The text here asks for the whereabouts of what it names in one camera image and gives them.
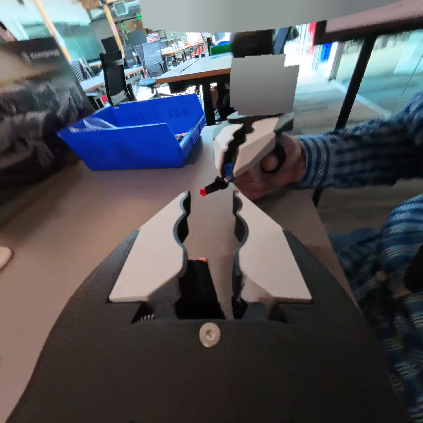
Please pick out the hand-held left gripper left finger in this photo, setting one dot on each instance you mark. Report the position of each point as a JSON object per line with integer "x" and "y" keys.
{"x": 145, "y": 264}

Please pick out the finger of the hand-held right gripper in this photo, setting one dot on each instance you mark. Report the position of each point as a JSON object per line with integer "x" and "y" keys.
{"x": 223, "y": 142}
{"x": 257, "y": 142}

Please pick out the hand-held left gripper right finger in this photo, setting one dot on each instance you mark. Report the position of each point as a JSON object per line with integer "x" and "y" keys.
{"x": 274, "y": 264}

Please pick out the black lego gear assembly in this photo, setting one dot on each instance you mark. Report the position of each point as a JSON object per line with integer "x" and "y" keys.
{"x": 218, "y": 183}

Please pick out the person's right forearm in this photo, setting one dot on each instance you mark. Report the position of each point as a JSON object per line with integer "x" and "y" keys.
{"x": 357, "y": 158}

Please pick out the black lego set box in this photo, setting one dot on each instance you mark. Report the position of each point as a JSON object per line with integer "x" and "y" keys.
{"x": 36, "y": 115}

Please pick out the person's right hand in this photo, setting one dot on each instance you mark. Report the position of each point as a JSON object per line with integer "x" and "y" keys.
{"x": 287, "y": 165}

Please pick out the background office table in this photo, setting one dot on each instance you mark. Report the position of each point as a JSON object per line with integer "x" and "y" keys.
{"x": 195, "y": 71}

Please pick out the black table leg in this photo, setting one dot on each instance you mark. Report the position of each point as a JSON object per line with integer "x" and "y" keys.
{"x": 355, "y": 82}

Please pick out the blue plastic bin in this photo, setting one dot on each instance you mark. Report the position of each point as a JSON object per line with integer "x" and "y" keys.
{"x": 132, "y": 145}

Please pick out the green plastic bin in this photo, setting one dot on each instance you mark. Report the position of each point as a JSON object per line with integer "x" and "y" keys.
{"x": 220, "y": 50}

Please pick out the teal seat office chair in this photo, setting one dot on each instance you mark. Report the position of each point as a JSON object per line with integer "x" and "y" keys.
{"x": 153, "y": 62}

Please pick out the person's plaid shirt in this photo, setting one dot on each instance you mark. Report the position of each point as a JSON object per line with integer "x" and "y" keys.
{"x": 390, "y": 297}

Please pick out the black mesh office chair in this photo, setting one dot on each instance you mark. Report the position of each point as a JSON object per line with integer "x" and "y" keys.
{"x": 115, "y": 72}

